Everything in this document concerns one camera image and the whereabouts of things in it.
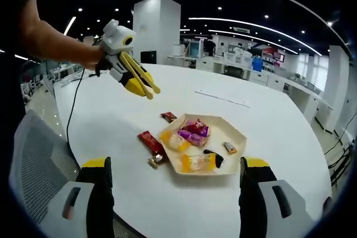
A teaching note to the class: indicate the white pillar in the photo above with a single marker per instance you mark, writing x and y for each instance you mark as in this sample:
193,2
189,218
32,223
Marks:
156,26

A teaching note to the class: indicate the orange brown food packet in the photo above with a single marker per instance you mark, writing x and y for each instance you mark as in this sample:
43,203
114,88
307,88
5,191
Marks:
230,148

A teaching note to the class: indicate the beige hexagonal container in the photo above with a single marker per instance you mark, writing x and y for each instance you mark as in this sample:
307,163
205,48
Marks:
228,129

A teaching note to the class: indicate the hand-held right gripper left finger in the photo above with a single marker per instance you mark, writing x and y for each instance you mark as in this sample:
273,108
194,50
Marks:
99,207

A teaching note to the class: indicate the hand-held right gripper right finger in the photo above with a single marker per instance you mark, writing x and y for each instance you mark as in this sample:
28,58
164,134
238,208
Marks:
255,207

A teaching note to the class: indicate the blue box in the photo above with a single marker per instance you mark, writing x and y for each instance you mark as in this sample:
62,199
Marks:
257,63

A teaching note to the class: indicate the computer monitor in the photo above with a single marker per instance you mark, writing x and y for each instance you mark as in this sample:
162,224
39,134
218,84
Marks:
195,48

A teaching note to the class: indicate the yellow food packet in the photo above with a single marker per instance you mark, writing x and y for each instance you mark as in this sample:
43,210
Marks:
174,141
196,163

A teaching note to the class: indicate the red dark-ended food bar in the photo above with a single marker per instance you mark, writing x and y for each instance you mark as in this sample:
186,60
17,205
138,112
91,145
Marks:
168,116

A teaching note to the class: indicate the gold food candy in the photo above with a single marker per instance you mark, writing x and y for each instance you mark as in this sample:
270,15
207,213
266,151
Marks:
155,161

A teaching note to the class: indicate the black box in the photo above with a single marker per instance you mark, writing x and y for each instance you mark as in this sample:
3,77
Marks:
147,57

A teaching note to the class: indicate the red food packet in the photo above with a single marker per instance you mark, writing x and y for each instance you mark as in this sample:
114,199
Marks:
196,127

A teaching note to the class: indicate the black food packet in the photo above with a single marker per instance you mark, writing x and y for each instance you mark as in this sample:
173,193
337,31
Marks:
219,160

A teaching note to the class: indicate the white mesh chair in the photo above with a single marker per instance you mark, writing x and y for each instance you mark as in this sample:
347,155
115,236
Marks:
39,154

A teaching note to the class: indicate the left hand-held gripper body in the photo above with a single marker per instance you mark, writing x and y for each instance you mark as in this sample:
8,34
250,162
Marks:
117,40

